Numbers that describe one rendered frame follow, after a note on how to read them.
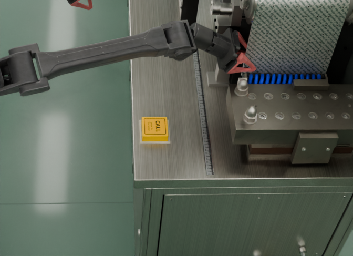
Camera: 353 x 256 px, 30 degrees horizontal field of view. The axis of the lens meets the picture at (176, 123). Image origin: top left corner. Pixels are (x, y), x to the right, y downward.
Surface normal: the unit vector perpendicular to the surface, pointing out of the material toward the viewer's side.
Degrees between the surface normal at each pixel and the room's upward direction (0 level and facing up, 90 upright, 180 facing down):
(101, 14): 0
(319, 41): 90
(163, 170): 0
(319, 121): 0
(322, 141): 90
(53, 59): 27
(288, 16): 90
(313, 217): 90
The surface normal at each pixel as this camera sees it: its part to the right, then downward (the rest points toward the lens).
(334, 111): 0.07, -0.64
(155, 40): 0.22, -0.23
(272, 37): 0.07, 0.77
